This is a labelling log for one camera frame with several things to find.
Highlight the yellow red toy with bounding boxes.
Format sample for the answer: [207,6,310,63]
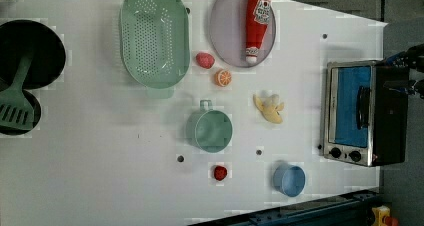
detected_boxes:
[372,206,399,226]

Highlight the silver black toaster oven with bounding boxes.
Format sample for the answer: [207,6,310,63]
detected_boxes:
[323,60,409,167]

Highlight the green plastic colander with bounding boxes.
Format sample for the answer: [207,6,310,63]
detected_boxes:
[120,0,190,89]

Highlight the green mug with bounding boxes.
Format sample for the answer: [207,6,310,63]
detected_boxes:
[185,100,233,153]

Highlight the grey round plate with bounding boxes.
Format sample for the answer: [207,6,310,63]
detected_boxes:
[209,0,276,68]

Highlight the small red toy fruit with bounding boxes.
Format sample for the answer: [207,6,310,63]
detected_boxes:
[213,165,228,181]

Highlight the green plastic spatula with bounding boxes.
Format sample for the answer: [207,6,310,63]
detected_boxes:
[0,55,34,130]

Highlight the peeled toy banana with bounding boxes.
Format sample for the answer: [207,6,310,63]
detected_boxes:
[253,94,284,124]

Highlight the small black cup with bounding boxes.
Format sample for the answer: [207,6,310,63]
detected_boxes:
[0,90,42,137]

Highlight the red plush ketchup bottle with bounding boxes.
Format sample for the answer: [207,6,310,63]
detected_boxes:
[245,0,271,65]

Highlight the toy orange half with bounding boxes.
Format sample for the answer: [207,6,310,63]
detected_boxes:
[214,69,232,87]

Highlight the blue bowl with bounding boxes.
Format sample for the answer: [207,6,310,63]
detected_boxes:
[272,164,306,197]

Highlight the pink toy strawberry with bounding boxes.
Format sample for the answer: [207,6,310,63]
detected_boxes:
[196,52,215,69]

